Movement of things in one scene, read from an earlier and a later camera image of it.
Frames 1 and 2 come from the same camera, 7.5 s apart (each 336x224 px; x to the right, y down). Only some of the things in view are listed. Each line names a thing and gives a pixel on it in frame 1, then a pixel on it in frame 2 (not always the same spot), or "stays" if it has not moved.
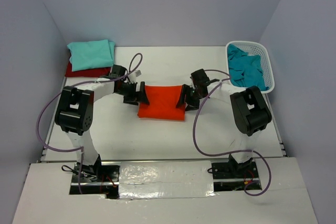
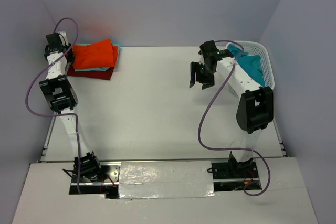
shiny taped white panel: (141, 180) stays
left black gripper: (136, 96) -> (70, 57)
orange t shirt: (163, 100) -> (100, 54)
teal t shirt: (89, 55) -> (94, 69)
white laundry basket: (252, 48) stays
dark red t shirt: (90, 73) stays
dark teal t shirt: (245, 71) stays
